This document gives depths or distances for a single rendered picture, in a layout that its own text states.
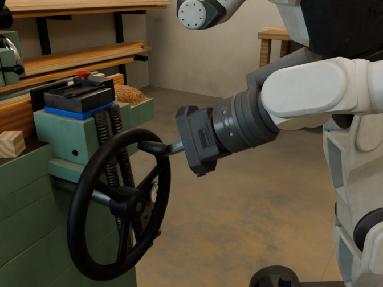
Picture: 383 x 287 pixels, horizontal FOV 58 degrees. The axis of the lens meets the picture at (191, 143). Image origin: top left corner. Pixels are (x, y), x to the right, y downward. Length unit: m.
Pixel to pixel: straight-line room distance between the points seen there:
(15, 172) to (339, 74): 0.56
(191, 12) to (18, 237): 0.67
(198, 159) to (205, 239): 1.32
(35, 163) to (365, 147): 0.68
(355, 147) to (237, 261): 1.07
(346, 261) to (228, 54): 3.23
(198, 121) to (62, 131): 0.27
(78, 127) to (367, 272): 0.79
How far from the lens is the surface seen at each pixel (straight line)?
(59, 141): 0.72
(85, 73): 0.76
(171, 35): 4.50
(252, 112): 0.50
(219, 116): 0.53
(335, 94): 0.45
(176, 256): 1.78
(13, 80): 0.82
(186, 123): 0.58
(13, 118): 0.77
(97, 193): 0.70
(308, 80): 0.46
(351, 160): 0.85
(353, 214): 0.97
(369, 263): 1.03
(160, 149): 0.61
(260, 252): 1.83
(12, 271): 0.79
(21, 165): 0.71
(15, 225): 0.75
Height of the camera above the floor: 1.18
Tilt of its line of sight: 24 degrees down
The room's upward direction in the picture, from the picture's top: straight up
